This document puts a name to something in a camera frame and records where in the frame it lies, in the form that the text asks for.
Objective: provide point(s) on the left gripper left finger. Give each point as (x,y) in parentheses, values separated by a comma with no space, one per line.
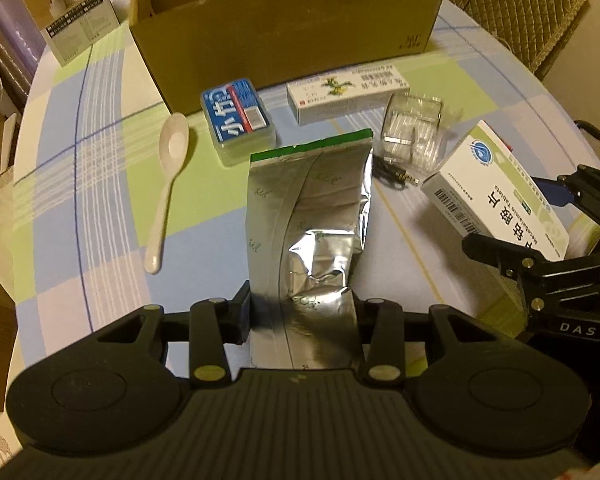
(213,323)

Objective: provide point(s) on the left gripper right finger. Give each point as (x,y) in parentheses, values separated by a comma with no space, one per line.
(381,359)

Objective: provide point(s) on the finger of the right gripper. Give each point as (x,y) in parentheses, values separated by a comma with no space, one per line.
(580,189)
(513,261)

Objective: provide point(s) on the white blue tablet box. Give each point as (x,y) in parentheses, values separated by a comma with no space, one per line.
(482,188)

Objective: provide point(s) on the silver foil pouch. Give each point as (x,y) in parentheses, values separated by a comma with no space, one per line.
(308,207)

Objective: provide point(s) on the clear plastic wire holder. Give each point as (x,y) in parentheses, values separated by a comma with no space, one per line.
(412,136)

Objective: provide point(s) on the white plastic spoon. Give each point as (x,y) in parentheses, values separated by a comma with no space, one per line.
(173,148)

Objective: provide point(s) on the blue toothpick plastic box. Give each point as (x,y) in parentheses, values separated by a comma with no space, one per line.
(238,121)

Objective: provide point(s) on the white ointment box with bird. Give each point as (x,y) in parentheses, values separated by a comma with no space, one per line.
(343,92)

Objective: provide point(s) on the large cardboard sorting box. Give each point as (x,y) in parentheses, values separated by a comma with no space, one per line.
(190,46)

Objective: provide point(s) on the checked tablecloth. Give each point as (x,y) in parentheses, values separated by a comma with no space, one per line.
(88,178)

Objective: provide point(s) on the quilted brown chair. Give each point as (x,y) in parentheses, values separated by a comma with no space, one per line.
(535,31)

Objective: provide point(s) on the white humidifier product box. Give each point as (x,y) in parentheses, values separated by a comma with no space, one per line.
(69,27)

